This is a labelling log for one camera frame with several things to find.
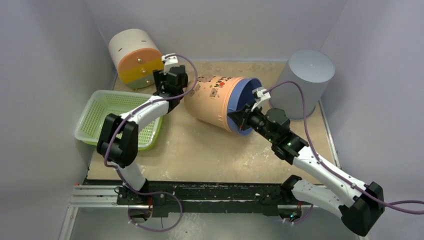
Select blue plastic bucket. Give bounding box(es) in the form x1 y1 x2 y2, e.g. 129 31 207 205
226 77 262 136

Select orange printed plastic bucket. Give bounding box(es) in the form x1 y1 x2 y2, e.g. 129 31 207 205
184 74 247 132

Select grey plastic bucket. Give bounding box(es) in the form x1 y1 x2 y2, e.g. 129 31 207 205
269 49 336 120

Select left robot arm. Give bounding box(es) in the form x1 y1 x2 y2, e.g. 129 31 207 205
96 64 262 205

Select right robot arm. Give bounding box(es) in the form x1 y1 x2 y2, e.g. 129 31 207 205
238 106 385 237

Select small round drawer cabinet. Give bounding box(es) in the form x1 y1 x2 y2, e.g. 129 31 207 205
108 28 163 90

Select white perforated plastic basket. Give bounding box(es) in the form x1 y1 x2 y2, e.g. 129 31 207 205
74 90 163 148

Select green plastic tray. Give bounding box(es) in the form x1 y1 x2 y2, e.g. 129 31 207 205
74 117 163 151

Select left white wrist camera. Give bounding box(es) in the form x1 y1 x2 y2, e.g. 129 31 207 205
161 53 179 75

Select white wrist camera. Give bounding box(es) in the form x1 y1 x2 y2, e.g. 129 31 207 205
161 53 179 75
251 86 271 112

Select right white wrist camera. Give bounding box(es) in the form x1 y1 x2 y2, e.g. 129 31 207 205
251 86 271 112

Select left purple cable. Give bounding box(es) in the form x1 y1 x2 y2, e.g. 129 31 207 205
103 53 199 193

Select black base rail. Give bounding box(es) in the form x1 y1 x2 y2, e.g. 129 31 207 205
71 178 316 218

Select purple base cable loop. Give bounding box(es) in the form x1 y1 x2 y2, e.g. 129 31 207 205
127 191 185 233

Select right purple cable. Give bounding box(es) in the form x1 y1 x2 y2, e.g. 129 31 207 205
263 80 424 212

